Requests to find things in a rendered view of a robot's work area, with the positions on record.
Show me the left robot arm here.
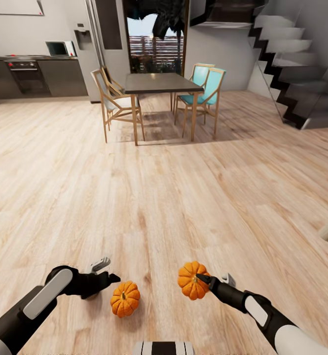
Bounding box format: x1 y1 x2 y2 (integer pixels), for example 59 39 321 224
0 257 120 355

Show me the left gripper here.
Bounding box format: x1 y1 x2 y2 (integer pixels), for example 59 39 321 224
51 266 120 300

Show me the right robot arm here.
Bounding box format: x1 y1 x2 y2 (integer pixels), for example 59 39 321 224
196 273 328 355

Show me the pumpkin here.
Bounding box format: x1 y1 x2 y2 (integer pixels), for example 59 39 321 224
178 261 210 301
110 281 141 318

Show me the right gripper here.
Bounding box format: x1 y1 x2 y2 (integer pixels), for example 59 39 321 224
196 274 237 308

